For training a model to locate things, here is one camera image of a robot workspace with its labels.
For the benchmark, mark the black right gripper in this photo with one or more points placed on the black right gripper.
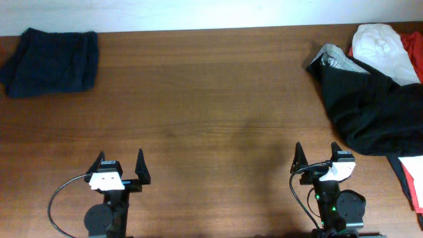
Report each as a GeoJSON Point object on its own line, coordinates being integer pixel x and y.
{"type": "Point", "coordinates": [310, 178]}

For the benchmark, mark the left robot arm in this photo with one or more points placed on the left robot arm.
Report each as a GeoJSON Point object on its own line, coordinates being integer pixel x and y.
{"type": "Point", "coordinates": [109, 219]}

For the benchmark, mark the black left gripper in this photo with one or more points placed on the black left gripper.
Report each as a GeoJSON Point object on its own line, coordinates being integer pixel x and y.
{"type": "Point", "coordinates": [131, 184]}

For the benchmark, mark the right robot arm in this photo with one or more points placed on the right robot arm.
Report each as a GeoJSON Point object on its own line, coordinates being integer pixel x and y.
{"type": "Point", "coordinates": [341, 211]}

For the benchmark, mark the black shorts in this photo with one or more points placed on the black shorts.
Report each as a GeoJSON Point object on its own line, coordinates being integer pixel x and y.
{"type": "Point", "coordinates": [373, 114]}

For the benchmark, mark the folded navy blue garment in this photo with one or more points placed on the folded navy blue garment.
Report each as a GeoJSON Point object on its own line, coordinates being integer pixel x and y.
{"type": "Point", "coordinates": [45, 63]}

